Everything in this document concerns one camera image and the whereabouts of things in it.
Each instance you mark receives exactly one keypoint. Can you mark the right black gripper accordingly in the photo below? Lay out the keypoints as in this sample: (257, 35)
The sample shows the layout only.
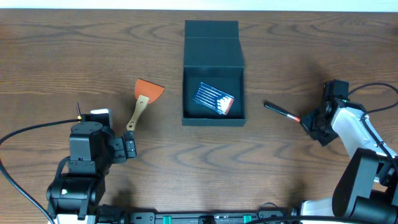
(306, 122)

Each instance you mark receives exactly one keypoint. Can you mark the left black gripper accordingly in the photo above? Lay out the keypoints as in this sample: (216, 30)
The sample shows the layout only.
(123, 147)

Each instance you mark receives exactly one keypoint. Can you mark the black red small hammer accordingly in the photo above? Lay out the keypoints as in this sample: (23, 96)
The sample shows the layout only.
(281, 111)

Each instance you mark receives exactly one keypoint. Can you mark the orange scraper with tan handle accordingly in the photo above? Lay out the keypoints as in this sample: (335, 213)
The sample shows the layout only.
(145, 93)

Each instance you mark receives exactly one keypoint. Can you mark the blue precision screwdriver set case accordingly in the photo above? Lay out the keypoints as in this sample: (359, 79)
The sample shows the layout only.
(213, 98)

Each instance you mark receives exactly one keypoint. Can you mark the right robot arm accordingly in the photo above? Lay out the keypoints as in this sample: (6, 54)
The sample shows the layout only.
(367, 189)

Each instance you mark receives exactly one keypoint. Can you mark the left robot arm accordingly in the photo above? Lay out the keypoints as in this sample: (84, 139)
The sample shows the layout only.
(79, 183)

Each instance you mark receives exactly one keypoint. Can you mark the black yellow screwdriver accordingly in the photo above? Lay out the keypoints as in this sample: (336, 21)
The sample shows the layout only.
(78, 111)

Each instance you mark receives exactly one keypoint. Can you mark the dark green open box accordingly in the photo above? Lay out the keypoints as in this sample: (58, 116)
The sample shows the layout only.
(213, 55)

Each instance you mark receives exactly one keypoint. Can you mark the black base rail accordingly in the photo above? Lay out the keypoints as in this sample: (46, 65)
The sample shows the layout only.
(111, 214)

